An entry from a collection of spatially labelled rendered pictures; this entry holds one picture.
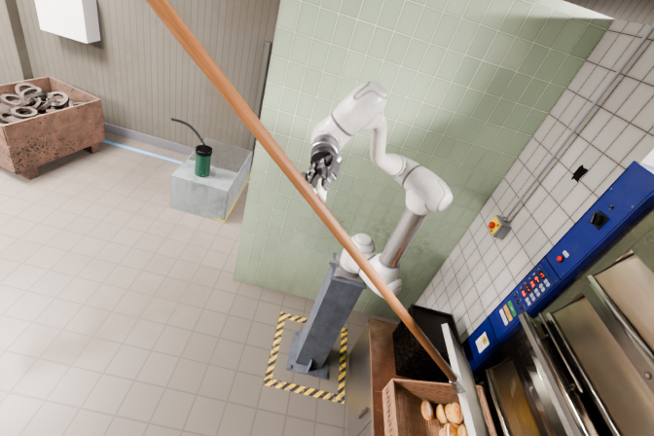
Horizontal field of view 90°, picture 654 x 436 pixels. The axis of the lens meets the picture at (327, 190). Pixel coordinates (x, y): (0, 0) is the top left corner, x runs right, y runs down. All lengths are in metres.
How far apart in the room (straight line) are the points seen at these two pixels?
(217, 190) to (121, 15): 2.09
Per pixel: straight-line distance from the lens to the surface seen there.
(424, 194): 1.43
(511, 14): 2.05
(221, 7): 3.86
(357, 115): 1.01
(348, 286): 2.01
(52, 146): 4.23
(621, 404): 1.67
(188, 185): 3.47
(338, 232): 0.83
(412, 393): 2.23
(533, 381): 1.97
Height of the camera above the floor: 2.44
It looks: 33 degrees down
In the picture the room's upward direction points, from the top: 19 degrees clockwise
